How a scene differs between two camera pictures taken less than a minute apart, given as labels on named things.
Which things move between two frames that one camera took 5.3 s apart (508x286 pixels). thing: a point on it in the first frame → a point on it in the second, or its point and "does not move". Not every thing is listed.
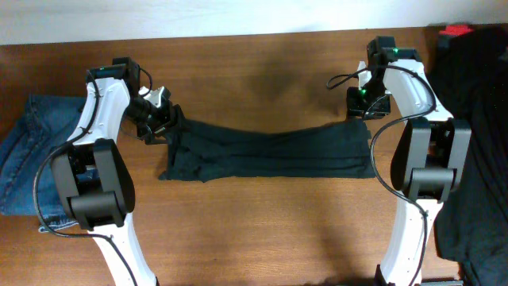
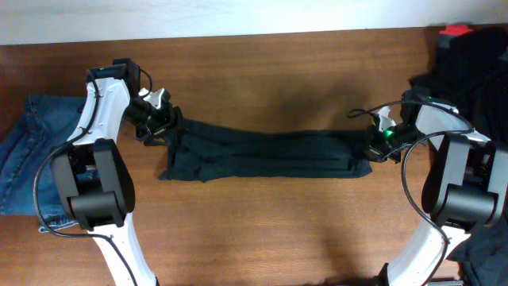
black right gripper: (355, 108) → (375, 151)
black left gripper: (171, 117) does not move
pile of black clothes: (468, 71) does not move
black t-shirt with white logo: (198, 152) does not move
